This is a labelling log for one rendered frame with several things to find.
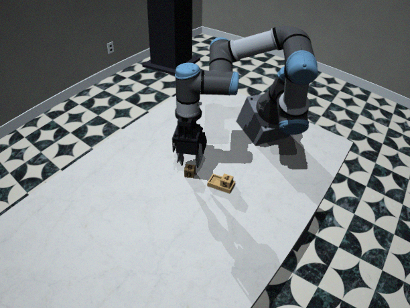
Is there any tan cube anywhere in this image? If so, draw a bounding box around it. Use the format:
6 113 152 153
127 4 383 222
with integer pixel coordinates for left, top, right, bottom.
184 164 196 178
220 173 233 189

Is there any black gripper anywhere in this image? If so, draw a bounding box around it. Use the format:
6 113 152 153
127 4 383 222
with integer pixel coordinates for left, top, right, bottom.
172 109 207 168

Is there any tan wooden tray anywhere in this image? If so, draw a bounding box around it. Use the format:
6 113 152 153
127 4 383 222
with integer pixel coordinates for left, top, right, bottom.
207 174 235 194

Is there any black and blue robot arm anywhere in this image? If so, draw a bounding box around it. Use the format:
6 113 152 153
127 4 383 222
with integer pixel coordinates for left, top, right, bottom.
175 26 318 135

